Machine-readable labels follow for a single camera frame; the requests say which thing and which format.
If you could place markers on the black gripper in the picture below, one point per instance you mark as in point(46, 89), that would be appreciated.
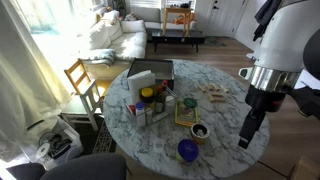
point(266, 99)

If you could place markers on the bowl with blue lid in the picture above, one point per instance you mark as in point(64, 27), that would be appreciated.
point(188, 150)

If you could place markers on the clear plastic measuring scoop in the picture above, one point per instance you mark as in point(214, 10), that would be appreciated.
point(158, 145)

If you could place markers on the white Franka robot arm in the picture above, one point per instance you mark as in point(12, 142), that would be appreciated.
point(283, 40)

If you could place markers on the yellow-lid jar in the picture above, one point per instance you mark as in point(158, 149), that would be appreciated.
point(147, 95)

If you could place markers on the small red-lid jar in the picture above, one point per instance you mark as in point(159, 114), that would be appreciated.
point(132, 109)

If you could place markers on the small wooden block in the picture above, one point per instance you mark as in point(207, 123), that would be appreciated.
point(211, 87)
point(211, 98)
point(220, 94)
point(225, 89)
point(202, 88)
point(221, 99)
point(217, 86)

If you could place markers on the brown cardboard box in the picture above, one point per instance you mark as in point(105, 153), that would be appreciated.
point(305, 170)

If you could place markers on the National Geographic book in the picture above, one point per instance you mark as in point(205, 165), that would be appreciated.
point(186, 115)

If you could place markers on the white drawer cabinet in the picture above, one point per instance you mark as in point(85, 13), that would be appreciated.
point(308, 79)

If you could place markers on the clear condiment caddy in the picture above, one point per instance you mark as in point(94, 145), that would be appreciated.
point(168, 110)

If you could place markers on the dark door rug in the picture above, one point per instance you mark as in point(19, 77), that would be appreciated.
point(215, 42)

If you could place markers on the dark glass bottle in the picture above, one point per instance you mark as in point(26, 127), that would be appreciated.
point(159, 101)

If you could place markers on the red-cap sauce bottle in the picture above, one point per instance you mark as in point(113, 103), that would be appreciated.
point(164, 87)

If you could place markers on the glass shaker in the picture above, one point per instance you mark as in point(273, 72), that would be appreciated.
point(149, 115)

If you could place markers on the white bottle blue cap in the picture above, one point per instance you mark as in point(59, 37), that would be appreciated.
point(140, 115)

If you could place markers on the dark cardboard box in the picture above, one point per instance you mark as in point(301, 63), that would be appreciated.
point(156, 68)

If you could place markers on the dark hanging jacket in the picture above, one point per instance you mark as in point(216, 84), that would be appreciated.
point(265, 16)

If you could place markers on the white door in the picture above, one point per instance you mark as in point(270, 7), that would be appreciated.
point(220, 16)

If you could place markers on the black coffee table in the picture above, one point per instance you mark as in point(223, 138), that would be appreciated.
point(176, 37)

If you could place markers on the white napkin stack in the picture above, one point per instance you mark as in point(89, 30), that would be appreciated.
point(138, 83)

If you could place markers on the orange toy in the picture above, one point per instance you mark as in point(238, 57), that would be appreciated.
point(182, 19)

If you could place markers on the wooden side table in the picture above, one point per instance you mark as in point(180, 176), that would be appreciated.
point(176, 11)

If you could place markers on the patterned floor mat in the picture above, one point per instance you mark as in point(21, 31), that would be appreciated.
point(104, 140)

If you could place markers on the white sofa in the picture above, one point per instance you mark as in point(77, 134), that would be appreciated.
point(130, 41)

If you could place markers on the patterned cushion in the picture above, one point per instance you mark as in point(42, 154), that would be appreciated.
point(133, 16)

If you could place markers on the wooden chair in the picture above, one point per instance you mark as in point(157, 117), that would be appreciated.
point(86, 100)
point(78, 75)

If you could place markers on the grey throw blanket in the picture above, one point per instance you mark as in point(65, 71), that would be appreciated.
point(100, 56)

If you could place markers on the grey upholstered chair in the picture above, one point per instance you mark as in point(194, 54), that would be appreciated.
point(83, 168)

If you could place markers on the dark potted plant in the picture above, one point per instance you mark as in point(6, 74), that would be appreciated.
point(119, 7)

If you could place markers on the clear plastic storage bin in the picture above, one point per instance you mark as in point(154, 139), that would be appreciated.
point(63, 146)

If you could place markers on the white round disc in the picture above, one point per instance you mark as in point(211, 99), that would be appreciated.
point(43, 150)

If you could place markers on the cream curtain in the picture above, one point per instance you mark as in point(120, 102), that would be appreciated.
point(23, 83)

